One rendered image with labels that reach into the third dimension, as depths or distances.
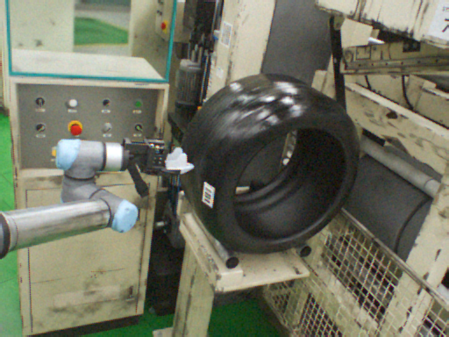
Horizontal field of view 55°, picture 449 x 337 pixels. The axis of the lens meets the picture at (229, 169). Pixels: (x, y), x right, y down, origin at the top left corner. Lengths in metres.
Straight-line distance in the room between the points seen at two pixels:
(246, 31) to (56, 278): 1.29
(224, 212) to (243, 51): 0.56
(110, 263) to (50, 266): 0.25
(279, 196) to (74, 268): 0.95
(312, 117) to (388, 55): 0.37
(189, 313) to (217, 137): 1.07
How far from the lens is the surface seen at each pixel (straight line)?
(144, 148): 1.15
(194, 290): 1.95
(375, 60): 1.49
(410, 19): 1.24
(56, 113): 1.70
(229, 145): 1.14
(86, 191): 1.12
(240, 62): 1.49
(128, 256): 2.04
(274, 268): 1.56
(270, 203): 1.63
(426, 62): 1.36
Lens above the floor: 1.74
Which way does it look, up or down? 26 degrees down
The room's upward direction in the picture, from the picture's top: 11 degrees clockwise
